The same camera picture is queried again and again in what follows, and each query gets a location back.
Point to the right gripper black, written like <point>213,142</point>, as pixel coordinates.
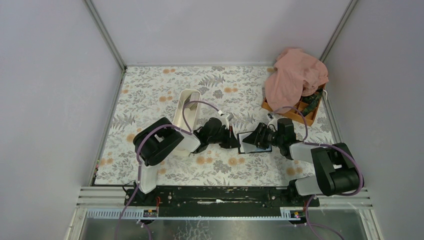
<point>265,136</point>

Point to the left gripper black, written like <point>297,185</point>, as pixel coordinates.
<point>226,136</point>

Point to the cream plastic oblong tray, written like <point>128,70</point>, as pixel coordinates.
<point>186,119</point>

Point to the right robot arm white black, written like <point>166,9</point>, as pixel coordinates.
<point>335,171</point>

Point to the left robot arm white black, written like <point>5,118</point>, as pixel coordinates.
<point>155,143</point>

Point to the wooden organizer box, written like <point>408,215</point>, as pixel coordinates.
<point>306,112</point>

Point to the pink cloth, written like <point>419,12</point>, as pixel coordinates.
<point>296,74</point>

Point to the floral patterned table mat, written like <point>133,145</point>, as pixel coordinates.
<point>149,93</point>

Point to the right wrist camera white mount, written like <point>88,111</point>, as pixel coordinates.
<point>273,121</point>

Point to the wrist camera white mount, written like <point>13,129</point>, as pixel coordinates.
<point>273,121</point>
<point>225,118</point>

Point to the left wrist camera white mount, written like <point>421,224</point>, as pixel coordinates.
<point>225,118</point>

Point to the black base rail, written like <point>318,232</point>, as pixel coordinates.
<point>214,201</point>

